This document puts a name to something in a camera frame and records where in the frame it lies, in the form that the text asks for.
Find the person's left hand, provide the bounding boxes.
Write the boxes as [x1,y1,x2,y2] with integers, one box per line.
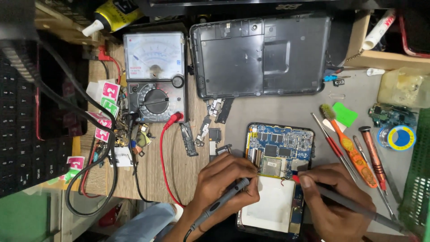
[191,152,261,233]

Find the person's right hand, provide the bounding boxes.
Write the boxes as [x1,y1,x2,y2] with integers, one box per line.
[297,163,377,242]

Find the grey black-tipped test probe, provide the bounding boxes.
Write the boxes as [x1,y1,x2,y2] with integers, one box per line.
[183,177,251,242]

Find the grey red-tipped test probe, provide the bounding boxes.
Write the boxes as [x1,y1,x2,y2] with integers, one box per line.
[291,174,419,238]

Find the black speaker module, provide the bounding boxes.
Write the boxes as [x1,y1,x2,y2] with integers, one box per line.
[209,127,233,162]

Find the silver flex connector part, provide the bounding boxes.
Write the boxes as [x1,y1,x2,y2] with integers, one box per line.
[195,116,212,147]

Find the orange toothbrush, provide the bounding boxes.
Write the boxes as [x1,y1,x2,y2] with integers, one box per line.
[319,103,379,189]

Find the metal tweezers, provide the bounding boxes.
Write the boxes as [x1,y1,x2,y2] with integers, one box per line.
[352,135,398,221]

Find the copper-coloured screwdriver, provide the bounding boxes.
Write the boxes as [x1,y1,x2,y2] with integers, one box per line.
[358,126,389,196]

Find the black plastic strip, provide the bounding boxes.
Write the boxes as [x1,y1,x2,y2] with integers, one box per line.
[215,98,235,124]

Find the opened tablet with circuit board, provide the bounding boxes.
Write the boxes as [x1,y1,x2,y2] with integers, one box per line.
[235,122,316,241]

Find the white and black board part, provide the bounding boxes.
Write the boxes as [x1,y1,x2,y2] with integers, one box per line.
[208,98,225,117]

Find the white plastic pick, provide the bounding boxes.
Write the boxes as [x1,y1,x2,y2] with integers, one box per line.
[322,118,347,134]

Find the person's leg in jeans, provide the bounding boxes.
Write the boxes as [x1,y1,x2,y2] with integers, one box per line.
[107,202,185,242]

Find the green plastic basket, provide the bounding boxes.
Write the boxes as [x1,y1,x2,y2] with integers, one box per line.
[398,108,430,237]

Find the green plastic pick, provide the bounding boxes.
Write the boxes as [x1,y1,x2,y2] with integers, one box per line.
[332,102,359,128]

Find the heap of small electronic parts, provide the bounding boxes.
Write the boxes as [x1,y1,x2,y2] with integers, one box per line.
[114,84,156,158]

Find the white barcode label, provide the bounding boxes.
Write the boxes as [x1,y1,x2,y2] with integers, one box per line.
[109,147,134,168]

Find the green circuit board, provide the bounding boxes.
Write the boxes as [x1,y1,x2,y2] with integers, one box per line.
[368,103,418,128]

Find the black tablet back cover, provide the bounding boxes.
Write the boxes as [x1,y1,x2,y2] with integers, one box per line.
[189,13,332,100]

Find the pink wipe packet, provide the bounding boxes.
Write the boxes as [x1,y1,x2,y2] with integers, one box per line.
[86,111,114,143]
[60,156,86,181]
[100,81,121,105]

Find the green wipe packet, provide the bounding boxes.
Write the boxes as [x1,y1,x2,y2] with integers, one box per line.
[99,97,120,118]

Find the analog multimeter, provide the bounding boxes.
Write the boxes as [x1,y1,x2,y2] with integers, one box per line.
[123,32,187,123]

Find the clear plastic container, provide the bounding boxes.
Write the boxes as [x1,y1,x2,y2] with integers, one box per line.
[376,67,430,109]

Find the cardboard box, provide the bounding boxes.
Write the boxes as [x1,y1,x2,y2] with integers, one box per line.
[344,9,430,72]

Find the red-rimmed black tablet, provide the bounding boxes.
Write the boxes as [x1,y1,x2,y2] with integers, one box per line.
[35,43,88,142]

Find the white tube with red print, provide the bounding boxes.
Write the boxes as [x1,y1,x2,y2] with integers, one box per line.
[362,9,396,51]

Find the black monitor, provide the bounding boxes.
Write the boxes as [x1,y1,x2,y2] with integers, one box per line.
[134,0,430,18]

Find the yellow glue bottle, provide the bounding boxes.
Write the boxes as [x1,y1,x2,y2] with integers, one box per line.
[82,0,144,37]

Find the black keyboard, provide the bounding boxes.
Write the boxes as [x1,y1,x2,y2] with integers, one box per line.
[0,50,73,199]

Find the wooden shelf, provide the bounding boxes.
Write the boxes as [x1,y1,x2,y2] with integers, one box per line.
[34,0,121,47]

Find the black plastic bracket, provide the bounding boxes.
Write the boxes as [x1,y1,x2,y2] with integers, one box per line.
[179,122,199,157]

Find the red-handled screwdriver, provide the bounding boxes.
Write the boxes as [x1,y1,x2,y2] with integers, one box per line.
[310,112,359,182]

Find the red test lead cable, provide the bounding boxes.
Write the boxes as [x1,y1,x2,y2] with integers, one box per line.
[159,112,186,208]

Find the thin black test lead cable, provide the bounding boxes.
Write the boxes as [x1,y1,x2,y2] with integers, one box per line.
[126,112,153,203]

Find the solder wire spool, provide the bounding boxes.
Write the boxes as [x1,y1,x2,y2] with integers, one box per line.
[376,125,417,151]

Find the blue-handled screwdriver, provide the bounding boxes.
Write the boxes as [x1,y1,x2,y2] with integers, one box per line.
[323,74,352,83]

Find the thick black cable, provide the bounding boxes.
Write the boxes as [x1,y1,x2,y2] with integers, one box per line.
[33,40,119,218]

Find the red plug with wire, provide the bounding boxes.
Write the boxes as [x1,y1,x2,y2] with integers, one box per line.
[97,45,122,85]

